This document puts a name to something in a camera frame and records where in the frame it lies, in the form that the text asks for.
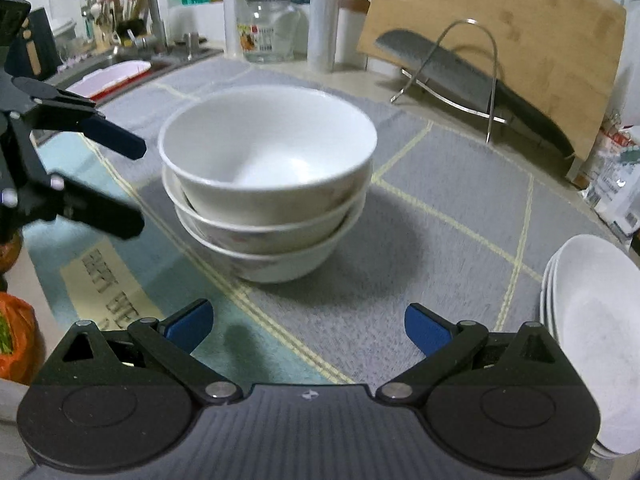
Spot white plate with stain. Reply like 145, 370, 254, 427
541, 234, 639, 455

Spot white ceramic bowl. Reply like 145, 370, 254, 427
158, 84, 378, 226

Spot white bowl pink flowers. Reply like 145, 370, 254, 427
162, 166, 369, 255

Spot white bowl floral outside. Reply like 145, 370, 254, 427
177, 195, 367, 284

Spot chrome kitchen faucet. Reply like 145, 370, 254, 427
143, 0, 167, 53

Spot red white plastic basin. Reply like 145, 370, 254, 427
67, 61, 152, 102

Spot stainless steel sink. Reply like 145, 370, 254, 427
48, 44, 222, 105

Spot orange plastic bag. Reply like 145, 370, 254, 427
0, 292, 39, 385

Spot black air fryer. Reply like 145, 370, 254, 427
4, 8, 62, 81

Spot glass jar green lid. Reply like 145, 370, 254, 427
236, 0, 302, 63

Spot grey checked table mat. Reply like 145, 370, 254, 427
22, 56, 640, 476

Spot white plastic food bag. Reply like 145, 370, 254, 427
582, 110, 639, 245

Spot white plastic wrap roll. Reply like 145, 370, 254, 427
307, 0, 340, 74

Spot bamboo cutting board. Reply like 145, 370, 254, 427
358, 0, 626, 159

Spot metal wire knife stand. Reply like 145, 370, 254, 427
375, 18, 498, 142

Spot cleaver with black handle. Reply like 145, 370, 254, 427
375, 29, 575, 158

